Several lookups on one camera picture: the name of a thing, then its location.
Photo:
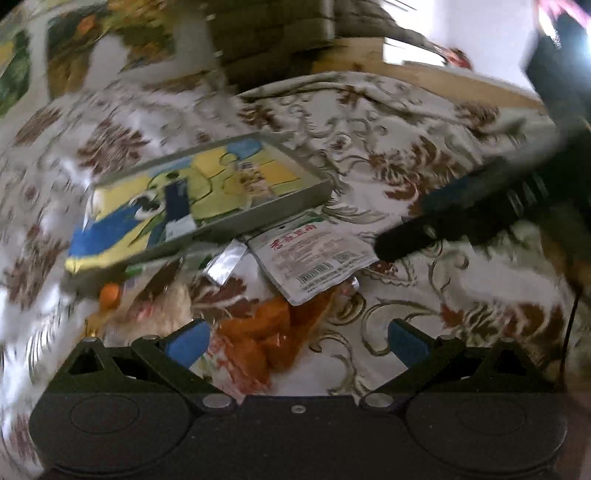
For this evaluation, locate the orange snack packet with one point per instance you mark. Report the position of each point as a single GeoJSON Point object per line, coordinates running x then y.
{"type": "Point", "coordinates": [272, 332]}

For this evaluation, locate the orange mandarin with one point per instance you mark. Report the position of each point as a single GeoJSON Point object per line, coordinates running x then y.
{"type": "Point", "coordinates": [110, 295]}

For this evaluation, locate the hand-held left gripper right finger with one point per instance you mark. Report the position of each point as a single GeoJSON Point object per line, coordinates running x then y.
{"type": "Point", "coordinates": [406, 344]}

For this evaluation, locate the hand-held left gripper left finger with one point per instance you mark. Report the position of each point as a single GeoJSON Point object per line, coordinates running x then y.
{"type": "Point", "coordinates": [187, 344]}

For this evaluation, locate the white snack packet with barcode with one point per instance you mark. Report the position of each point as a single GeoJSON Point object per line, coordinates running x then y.
{"type": "Point", "coordinates": [304, 254]}

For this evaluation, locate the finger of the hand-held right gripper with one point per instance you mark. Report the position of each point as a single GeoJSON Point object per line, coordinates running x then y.
{"type": "Point", "coordinates": [411, 237]}
{"type": "Point", "coordinates": [445, 196]}

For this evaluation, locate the dark blue packet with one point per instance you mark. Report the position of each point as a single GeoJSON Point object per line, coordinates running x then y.
{"type": "Point", "coordinates": [178, 207]}

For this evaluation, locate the wooden bed frame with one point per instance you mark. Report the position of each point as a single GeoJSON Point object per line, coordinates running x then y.
{"type": "Point", "coordinates": [360, 53]}

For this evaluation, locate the dark green cushion stack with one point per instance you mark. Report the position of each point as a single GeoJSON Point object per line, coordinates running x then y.
{"type": "Point", "coordinates": [268, 41]}

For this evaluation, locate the clear puffed rice cake packet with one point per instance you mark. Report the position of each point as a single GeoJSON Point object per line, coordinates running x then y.
{"type": "Point", "coordinates": [154, 309]}

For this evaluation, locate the grey tray with painted liner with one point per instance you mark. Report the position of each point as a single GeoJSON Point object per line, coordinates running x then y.
{"type": "Point", "coordinates": [277, 210]}

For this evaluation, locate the silver foil packet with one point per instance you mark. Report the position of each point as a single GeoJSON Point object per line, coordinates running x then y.
{"type": "Point", "coordinates": [226, 263]}

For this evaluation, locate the colourful printed cloth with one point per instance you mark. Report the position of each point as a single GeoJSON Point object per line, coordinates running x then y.
{"type": "Point", "coordinates": [69, 55]}

